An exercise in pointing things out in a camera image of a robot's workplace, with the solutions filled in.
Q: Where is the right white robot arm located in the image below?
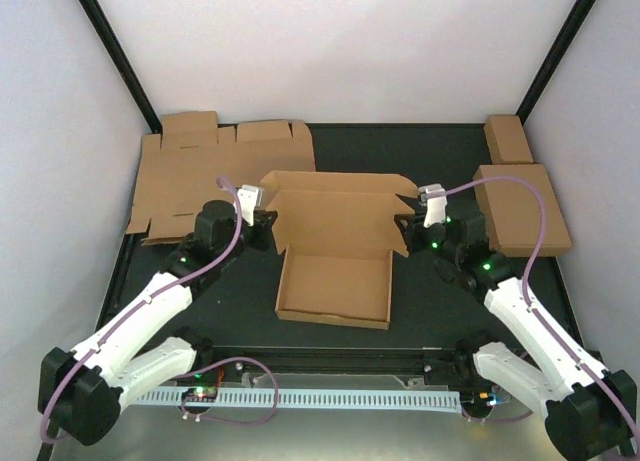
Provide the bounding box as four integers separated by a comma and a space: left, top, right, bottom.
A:
394, 187, 639, 460

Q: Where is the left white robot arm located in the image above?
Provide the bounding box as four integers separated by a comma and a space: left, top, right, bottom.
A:
37, 199, 277, 446

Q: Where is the large folded cardboard box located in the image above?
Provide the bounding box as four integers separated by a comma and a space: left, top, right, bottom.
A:
474, 164, 572, 258

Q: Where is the small folded cardboard box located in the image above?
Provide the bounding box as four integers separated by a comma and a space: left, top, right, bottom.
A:
484, 115, 534, 165

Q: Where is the flat cardboard blank stack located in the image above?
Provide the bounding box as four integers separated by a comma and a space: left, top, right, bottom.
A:
126, 111, 315, 245

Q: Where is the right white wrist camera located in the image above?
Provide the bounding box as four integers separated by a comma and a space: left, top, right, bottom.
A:
418, 183, 447, 228

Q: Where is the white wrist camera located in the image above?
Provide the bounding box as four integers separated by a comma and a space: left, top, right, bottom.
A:
236, 184, 264, 226
418, 183, 447, 228

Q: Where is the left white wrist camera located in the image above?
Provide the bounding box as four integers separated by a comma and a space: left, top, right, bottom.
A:
236, 184, 264, 226

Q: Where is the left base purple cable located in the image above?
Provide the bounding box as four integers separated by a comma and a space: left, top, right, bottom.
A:
179, 358, 279, 425

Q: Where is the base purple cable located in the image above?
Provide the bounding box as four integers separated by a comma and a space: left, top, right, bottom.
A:
179, 358, 279, 425
460, 348, 544, 425

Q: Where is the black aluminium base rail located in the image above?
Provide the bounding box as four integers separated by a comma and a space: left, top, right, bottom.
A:
190, 343, 479, 385

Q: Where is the white slotted cable duct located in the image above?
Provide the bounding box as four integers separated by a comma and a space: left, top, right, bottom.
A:
133, 386, 462, 414

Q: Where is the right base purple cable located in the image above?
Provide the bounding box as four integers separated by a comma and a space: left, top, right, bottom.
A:
460, 348, 544, 425

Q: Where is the left black frame post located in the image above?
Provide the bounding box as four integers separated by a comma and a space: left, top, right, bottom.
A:
77, 0, 162, 134

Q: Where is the black frame post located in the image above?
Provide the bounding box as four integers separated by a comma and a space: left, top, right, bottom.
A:
77, 0, 162, 134
515, 0, 597, 124

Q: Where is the right black frame post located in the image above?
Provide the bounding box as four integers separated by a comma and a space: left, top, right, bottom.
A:
515, 0, 597, 124

